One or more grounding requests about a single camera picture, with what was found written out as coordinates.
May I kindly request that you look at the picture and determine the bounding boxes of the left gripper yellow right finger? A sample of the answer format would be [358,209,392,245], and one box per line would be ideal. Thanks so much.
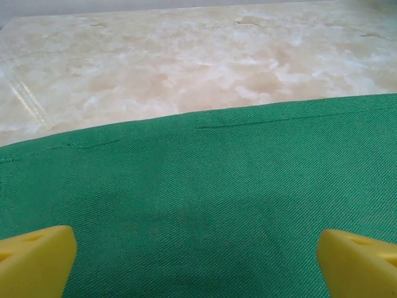
[316,228,397,298]

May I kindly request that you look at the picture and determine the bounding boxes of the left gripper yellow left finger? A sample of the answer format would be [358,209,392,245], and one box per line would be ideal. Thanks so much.
[0,225,78,298]

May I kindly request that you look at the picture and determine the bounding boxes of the green long pants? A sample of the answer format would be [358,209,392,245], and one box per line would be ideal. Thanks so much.
[0,92,397,298]

